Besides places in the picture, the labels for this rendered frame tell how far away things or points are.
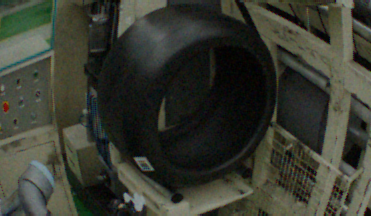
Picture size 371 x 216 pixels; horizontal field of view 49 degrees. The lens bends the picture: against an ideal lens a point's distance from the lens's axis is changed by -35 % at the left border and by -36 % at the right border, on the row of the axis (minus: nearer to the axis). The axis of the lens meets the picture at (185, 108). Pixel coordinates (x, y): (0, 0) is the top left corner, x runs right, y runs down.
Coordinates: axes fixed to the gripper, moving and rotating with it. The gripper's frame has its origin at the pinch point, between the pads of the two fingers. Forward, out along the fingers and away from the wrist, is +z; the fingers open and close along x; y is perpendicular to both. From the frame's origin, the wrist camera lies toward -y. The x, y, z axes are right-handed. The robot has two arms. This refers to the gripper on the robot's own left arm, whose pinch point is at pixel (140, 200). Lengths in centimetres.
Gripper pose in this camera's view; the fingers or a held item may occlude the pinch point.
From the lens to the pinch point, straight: 165.6
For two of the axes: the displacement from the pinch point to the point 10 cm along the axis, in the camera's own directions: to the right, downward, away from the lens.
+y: -3.6, -8.3, -4.3
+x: -8.9, 1.6, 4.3
